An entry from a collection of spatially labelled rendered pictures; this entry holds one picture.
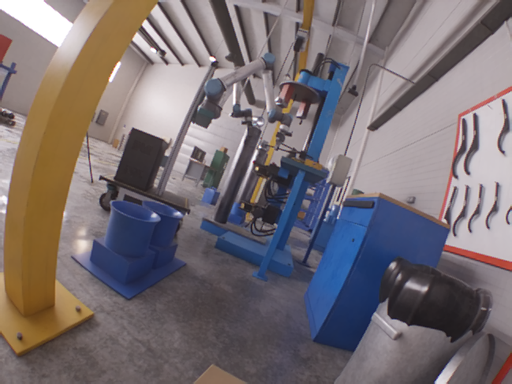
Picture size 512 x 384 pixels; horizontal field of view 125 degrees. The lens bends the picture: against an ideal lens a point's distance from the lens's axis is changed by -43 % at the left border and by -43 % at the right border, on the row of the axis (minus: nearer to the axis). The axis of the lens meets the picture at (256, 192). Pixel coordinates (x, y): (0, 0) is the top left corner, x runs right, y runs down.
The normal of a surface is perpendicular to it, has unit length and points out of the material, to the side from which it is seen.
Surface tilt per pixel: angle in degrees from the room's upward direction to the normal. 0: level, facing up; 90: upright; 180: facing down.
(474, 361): 77
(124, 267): 90
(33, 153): 90
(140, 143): 90
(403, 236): 90
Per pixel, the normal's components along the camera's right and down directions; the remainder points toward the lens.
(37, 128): -0.11, -0.04
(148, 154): 0.28, 0.11
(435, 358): -0.44, -0.11
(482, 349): 0.21, -0.16
